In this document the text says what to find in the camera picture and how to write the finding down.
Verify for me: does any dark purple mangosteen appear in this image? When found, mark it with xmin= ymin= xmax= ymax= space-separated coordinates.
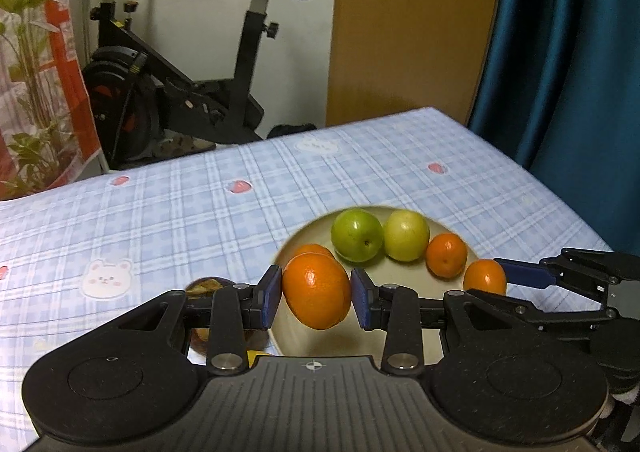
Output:
xmin=184 ymin=276 xmax=269 ymax=366

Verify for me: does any small orange kumquat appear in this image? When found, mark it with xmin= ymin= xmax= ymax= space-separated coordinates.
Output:
xmin=282 ymin=253 xmax=352 ymax=331

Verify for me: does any teal curtain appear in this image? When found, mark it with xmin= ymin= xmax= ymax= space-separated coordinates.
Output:
xmin=469 ymin=0 xmax=639 ymax=253

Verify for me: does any black exercise bike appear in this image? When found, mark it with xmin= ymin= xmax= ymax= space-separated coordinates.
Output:
xmin=76 ymin=0 xmax=333 ymax=169

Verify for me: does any dark green apple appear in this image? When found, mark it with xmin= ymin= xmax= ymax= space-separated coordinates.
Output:
xmin=331 ymin=208 xmax=384 ymax=263

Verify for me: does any orange tangerine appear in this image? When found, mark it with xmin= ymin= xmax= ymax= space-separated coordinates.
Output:
xmin=293 ymin=244 xmax=335 ymax=259

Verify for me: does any wooden door panel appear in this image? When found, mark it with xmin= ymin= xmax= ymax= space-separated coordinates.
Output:
xmin=326 ymin=0 xmax=497 ymax=126

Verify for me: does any blue plaid tablecloth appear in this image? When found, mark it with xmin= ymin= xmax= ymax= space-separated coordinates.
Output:
xmin=1 ymin=108 xmax=604 ymax=451

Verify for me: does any light green apple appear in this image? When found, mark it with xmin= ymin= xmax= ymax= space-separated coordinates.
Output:
xmin=383 ymin=209 xmax=431 ymax=262

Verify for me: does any large yellow lemon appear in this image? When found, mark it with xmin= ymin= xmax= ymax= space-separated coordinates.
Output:
xmin=247 ymin=350 xmax=270 ymax=368

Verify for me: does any small orange mandarin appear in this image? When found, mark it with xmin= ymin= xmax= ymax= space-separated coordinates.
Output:
xmin=425 ymin=233 xmax=468 ymax=279

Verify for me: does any printed fabric backdrop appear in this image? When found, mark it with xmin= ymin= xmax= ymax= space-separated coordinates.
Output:
xmin=1 ymin=0 xmax=101 ymax=199

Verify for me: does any beige round plate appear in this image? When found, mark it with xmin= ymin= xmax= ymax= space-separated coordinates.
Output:
xmin=267 ymin=211 xmax=463 ymax=363

